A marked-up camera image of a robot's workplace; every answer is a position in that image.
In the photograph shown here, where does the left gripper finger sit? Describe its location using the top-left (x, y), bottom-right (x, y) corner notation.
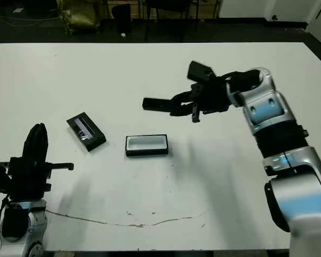
top-left (22, 122), bottom-right (40, 162)
top-left (39, 122), bottom-right (49, 162)

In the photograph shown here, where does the yellow green bag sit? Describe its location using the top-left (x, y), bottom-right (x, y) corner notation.
top-left (56, 0), bottom-right (101, 34)

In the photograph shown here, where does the black box white insert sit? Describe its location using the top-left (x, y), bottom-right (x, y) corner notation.
top-left (125, 133), bottom-right (169, 158)

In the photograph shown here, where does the black box lid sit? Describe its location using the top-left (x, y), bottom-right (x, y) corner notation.
top-left (66, 111), bottom-right (107, 153)

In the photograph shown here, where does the right wrist camera housing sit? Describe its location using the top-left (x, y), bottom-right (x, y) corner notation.
top-left (186, 61), bottom-right (215, 84)

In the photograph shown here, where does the light wooden crate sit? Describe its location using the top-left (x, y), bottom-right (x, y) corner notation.
top-left (131, 0), bottom-right (147, 19)
top-left (197, 0), bottom-right (220, 19)

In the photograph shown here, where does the slim black camera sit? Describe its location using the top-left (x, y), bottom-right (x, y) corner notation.
top-left (142, 97), bottom-right (177, 114)

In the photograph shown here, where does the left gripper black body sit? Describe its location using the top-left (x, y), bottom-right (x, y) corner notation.
top-left (7, 156), bottom-right (75, 201)

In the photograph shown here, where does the black upright case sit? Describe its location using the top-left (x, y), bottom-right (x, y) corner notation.
top-left (111, 3), bottom-right (132, 35)

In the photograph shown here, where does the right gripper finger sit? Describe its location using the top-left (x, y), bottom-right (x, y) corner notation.
top-left (169, 105), bottom-right (194, 118)
top-left (172, 90), bottom-right (196, 104)

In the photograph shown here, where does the black office chair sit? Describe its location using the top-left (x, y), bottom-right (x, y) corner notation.
top-left (144, 0), bottom-right (198, 42)

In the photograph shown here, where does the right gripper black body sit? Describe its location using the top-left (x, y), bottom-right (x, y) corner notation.
top-left (189, 76), bottom-right (233, 124)

